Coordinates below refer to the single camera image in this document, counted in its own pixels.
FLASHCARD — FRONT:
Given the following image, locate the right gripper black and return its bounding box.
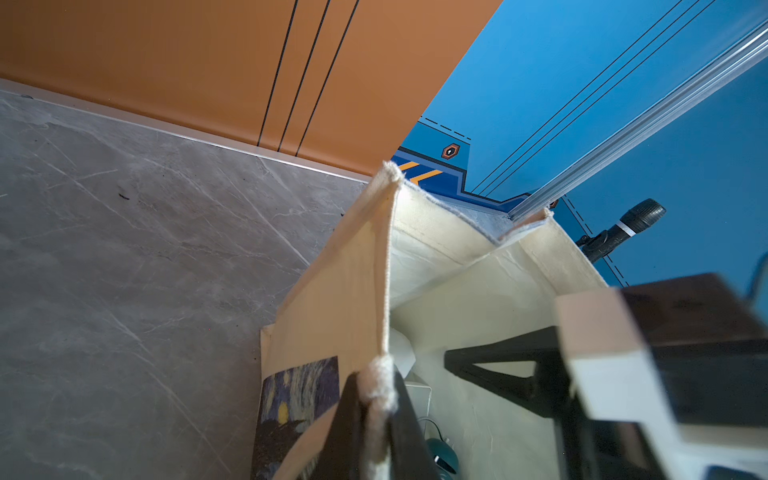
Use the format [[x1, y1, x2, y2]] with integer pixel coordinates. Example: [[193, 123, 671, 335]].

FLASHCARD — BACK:
[[557, 272, 768, 480]]

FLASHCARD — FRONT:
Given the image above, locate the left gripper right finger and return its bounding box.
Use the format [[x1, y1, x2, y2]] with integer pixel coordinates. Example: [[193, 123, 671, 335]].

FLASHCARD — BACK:
[[389, 371, 439, 480]]

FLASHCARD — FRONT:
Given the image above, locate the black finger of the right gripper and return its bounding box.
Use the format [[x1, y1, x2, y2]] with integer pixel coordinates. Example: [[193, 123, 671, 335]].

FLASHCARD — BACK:
[[443, 326, 569, 419]]

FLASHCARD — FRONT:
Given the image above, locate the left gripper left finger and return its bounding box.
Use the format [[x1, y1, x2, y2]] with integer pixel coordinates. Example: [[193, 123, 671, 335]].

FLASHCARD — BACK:
[[311, 373, 368, 480]]

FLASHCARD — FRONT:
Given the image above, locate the dark teal alarm clock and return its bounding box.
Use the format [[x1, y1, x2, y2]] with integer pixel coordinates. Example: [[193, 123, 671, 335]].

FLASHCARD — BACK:
[[426, 438, 460, 480]]

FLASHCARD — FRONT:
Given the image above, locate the white green digital clock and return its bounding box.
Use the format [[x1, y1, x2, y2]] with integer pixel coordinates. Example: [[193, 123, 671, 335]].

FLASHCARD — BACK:
[[404, 371, 432, 418]]

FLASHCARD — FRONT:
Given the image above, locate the cream canvas bag starry print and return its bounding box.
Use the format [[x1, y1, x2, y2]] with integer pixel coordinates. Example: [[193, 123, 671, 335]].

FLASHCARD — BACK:
[[251, 162, 605, 479]]

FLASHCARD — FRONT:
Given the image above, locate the black microphone on stand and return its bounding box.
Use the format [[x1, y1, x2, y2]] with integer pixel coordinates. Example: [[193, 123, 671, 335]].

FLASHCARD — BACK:
[[576, 199, 667, 263]]

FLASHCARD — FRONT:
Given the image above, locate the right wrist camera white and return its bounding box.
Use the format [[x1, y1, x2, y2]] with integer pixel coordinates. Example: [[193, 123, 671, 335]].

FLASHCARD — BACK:
[[555, 289, 767, 479]]

